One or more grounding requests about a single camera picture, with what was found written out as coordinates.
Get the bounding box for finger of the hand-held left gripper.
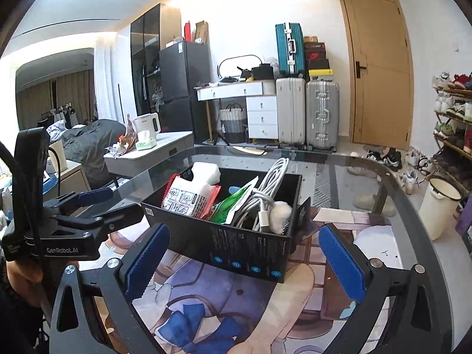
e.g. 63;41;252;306
42;187;114;212
55;203;147;243

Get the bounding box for red-edged white packet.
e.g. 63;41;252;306
161;175;221;220

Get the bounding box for printed cartoon desk mat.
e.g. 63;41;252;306
92;192;404;354

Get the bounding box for white drawer desk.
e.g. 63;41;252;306
195;81;279;141

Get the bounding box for silver suitcase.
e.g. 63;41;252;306
305;79;340;152

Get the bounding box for white cable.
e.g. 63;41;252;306
234;157;292;231

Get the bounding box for white electric kettle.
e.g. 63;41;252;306
132;112;160;145

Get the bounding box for black bag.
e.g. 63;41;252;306
251;64;276;81

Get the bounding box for white waste bin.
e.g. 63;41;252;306
418;175;464;242

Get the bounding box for purple stool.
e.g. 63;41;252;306
455;195;472;245

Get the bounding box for white suitcase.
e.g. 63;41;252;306
275;77;308;150

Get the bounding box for colourful foil snack bag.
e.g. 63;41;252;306
105;114;139;159

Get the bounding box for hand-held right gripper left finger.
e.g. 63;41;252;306
47;223;171;354

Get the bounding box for black refrigerator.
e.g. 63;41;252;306
158;40;215;143

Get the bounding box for flat cardboard piece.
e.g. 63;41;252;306
195;20;209;45

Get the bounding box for white cotton ball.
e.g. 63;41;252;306
267;201;294;235

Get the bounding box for white curtain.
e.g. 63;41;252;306
94;35;123;123

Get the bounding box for wooden shoe rack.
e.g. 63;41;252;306
431;72;472;178

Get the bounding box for teal suitcase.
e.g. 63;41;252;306
275;22;307;79

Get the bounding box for wooden door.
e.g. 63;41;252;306
337;0;414;152

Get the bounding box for dark grey duvet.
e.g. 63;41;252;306
61;119;128;189

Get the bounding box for striped woven basket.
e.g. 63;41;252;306
219;105;247;144

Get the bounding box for rows of shoes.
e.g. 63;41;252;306
432;72;472;154

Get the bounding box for beige fluffy slipper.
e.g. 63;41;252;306
347;151;379;178
353;194;397;218

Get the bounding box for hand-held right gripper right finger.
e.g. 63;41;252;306
318;224;443;354

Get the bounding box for dark glass cabinet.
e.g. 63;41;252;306
130;3;183;119

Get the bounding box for green and white packet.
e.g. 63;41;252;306
212;177;259;225

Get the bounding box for person's left hand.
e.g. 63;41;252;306
5;261;80;307

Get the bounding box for pile of sneakers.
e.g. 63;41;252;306
363;144;436;193

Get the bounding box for grey side table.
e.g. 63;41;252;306
103;131;194;178

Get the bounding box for black cardboard box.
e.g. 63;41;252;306
141;166;312;284

